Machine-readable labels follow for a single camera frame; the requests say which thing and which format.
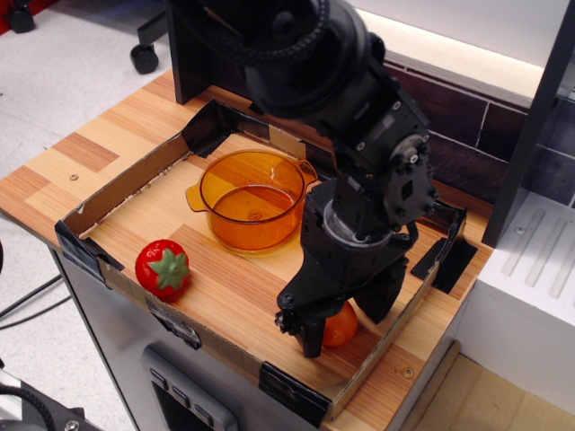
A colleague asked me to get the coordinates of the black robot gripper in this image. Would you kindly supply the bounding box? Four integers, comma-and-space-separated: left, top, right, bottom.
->
276, 181, 413, 358

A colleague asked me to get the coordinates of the orange toy carrot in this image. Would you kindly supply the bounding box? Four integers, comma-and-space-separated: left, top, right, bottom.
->
323, 302, 358, 347

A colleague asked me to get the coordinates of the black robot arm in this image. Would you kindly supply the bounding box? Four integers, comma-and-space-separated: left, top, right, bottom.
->
190, 1, 438, 358

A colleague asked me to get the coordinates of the orange transparent plastic pot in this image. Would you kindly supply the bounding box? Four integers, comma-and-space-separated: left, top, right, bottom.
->
185, 150, 318, 251

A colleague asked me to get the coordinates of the cardboard fence with black tape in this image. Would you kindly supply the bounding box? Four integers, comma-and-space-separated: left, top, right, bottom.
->
55, 101, 473, 430

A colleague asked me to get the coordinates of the grey control panel with buttons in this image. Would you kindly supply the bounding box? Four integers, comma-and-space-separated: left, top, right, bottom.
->
141, 347, 239, 431

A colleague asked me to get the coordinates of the red toy strawberry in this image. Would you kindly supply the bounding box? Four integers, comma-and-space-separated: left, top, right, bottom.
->
135, 239, 191, 298

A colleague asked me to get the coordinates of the white toy sink drainboard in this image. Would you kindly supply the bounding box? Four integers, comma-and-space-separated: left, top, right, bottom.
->
479, 193, 574, 325

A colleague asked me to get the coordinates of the black equipment bottom left corner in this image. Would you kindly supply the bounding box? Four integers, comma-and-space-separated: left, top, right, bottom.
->
1, 362, 100, 431

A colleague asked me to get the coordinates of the black office chair base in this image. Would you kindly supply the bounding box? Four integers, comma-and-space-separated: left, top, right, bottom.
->
129, 12, 167, 75

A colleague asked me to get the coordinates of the black floor cable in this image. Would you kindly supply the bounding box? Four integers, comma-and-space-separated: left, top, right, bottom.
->
0, 274, 73, 331

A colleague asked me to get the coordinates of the black post of backsplash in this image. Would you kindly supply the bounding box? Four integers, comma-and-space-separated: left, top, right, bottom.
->
164, 1, 213, 104

